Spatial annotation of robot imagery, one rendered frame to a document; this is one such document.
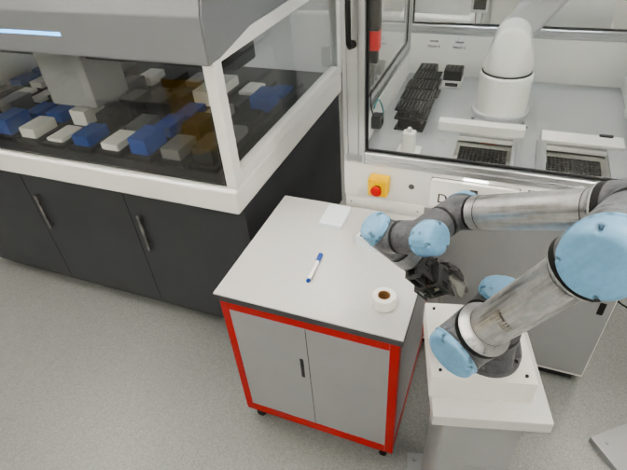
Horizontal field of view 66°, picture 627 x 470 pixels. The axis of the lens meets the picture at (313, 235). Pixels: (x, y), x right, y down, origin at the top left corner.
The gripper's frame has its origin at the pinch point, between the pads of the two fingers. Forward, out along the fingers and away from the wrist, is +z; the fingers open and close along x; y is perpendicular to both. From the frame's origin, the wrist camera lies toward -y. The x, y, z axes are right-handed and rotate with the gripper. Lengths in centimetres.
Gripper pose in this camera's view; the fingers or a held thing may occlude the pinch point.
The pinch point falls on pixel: (457, 288)
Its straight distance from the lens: 132.5
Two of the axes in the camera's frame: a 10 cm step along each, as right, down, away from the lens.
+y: -1.7, 7.9, -5.9
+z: 7.0, 5.2, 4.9
